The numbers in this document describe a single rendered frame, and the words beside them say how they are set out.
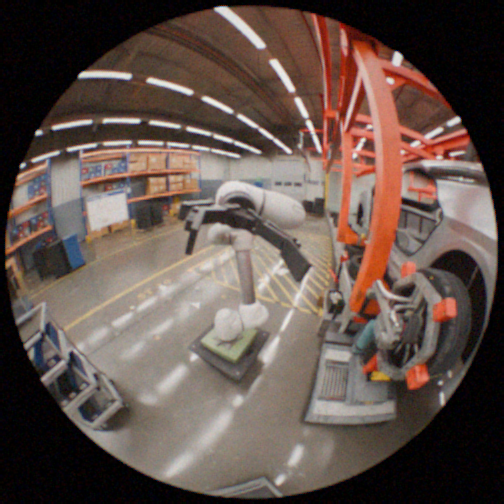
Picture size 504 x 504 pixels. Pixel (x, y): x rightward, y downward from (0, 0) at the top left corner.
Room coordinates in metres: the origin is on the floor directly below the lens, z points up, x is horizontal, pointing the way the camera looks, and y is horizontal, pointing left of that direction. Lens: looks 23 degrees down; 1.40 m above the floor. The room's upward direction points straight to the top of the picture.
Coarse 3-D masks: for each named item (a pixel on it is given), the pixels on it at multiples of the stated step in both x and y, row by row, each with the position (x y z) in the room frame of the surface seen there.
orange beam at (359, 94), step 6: (360, 78) 1.04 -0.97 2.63; (360, 84) 1.11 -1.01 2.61; (354, 90) 1.37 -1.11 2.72; (360, 90) 1.21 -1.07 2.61; (354, 96) 1.43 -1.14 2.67; (360, 96) 1.32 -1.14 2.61; (354, 102) 1.49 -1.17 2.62; (360, 102) 1.43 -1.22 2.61; (354, 108) 1.62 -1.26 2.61; (348, 114) 1.95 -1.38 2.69; (354, 114) 1.77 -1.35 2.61; (348, 120) 2.02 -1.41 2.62; (354, 120) 1.94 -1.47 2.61; (348, 126) 2.22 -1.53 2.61; (348, 132) 2.46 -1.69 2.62
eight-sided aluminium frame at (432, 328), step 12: (408, 276) 0.43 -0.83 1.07; (420, 276) 0.35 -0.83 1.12; (396, 288) 0.50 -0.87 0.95; (420, 288) 0.30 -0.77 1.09; (432, 288) 0.24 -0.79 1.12; (432, 300) 0.19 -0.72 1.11; (432, 312) 0.15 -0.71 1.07; (432, 324) 0.12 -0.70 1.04; (432, 336) 0.08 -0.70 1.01; (432, 348) 0.04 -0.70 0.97; (384, 360) 0.22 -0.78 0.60; (420, 360) 0.04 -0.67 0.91; (384, 372) 0.14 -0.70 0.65; (396, 372) 0.08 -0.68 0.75
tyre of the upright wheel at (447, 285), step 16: (416, 272) 0.43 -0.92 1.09; (432, 272) 0.30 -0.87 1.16; (448, 272) 0.25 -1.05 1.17; (448, 288) 0.16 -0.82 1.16; (464, 288) 0.10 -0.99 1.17; (464, 304) 0.05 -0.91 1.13; (448, 320) 0.07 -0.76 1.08; (464, 320) 0.00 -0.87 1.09; (448, 336) 0.02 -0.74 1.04; (464, 336) -0.06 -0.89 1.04; (448, 352) -0.04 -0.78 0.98; (432, 368) -0.04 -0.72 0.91; (448, 368) -0.12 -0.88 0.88; (400, 384) 0.01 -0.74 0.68
